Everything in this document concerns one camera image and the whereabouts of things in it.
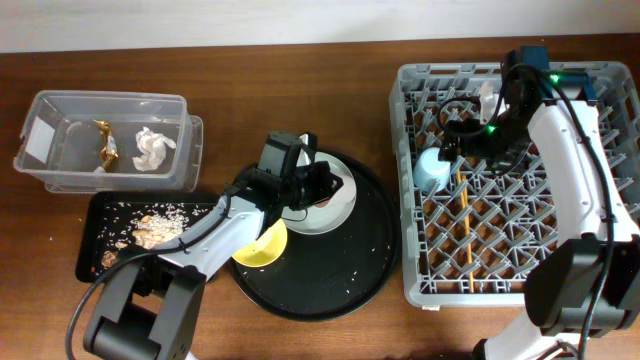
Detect blue cup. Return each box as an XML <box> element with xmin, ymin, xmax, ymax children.
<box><xmin>413</xmin><ymin>147</ymin><xmax>451</xmax><ymax>193</ymax></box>

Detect gold candy wrapper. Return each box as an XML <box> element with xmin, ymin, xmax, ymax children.
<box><xmin>94</xmin><ymin>120</ymin><xmax>119</xmax><ymax>173</ymax></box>

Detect white plate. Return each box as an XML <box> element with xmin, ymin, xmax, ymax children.
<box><xmin>282</xmin><ymin>152</ymin><xmax>357</xmax><ymax>235</ymax></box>

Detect clear plastic bin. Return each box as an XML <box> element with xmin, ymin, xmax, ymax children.
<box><xmin>13</xmin><ymin>90</ymin><xmax>204</xmax><ymax>193</ymax></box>

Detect round black tray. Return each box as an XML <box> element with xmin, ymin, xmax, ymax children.
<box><xmin>228</xmin><ymin>151</ymin><xmax>402</xmax><ymax>322</ymax></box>

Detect food scraps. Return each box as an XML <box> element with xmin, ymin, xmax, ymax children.
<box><xmin>101</xmin><ymin>214</ymin><xmax>189</xmax><ymax>268</ymax></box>

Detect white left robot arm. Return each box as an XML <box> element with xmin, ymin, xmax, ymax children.
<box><xmin>64</xmin><ymin>131</ymin><xmax>355</xmax><ymax>359</ymax></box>

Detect yellow bowl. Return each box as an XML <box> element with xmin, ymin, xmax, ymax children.
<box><xmin>232</xmin><ymin>219</ymin><xmax>288</xmax><ymax>268</ymax></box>

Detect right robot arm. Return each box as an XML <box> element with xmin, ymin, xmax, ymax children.
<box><xmin>437</xmin><ymin>46</ymin><xmax>639</xmax><ymax>359</ymax></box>

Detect grey dishwasher rack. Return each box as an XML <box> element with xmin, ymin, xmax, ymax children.
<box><xmin>388</xmin><ymin>60</ymin><xmax>640</xmax><ymax>311</ymax></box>

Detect black rectangular tray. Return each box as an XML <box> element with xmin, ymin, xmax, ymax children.
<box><xmin>75</xmin><ymin>192</ymin><xmax>218</xmax><ymax>283</ymax></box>

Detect white tissue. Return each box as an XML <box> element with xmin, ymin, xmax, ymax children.
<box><xmin>132</xmin><ymin>127</ymin><xmax>177</xmax><ymax>172</ymax></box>

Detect wooden chopstick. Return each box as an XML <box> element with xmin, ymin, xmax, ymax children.
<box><xmin>456</xmin><ymin>170</ymin><xmax>468</xmax><ymax>209</ymax></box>
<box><xmin>454</xmin><ymin>167</ymin><xmax>476</xmax><ymax>295</ymax></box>

